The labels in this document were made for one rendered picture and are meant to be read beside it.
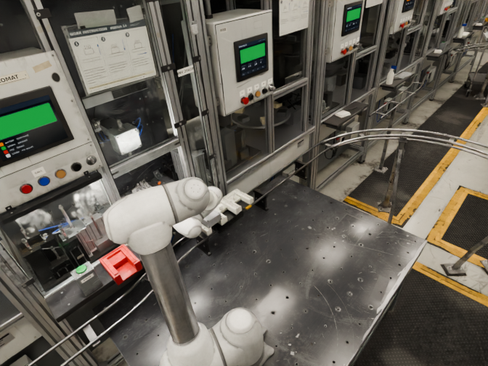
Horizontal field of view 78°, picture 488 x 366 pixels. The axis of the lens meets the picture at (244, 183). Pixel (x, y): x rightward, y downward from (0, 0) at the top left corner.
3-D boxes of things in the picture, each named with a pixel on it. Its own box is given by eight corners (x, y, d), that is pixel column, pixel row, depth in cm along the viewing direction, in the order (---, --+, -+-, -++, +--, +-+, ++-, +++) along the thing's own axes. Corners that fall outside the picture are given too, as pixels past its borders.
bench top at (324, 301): (242, 536, 90) (241, 534, 87) (94, 313, 153) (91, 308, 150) (425, 245, 172) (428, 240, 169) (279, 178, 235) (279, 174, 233)
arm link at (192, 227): (174, 231, 155) (192, 213, 159) (193, 245, 146) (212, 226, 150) (165, 219, 147) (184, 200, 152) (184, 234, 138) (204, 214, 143)
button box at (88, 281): (86, 296, 129) (75, 279, 122) (78, 286, 134) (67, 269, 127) (103, 285, 134) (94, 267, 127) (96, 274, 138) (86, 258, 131)
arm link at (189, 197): (200, 179, 108) (162, 192, 103) (205, 162, 91) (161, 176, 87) (213, 213, 105) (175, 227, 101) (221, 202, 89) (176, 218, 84)
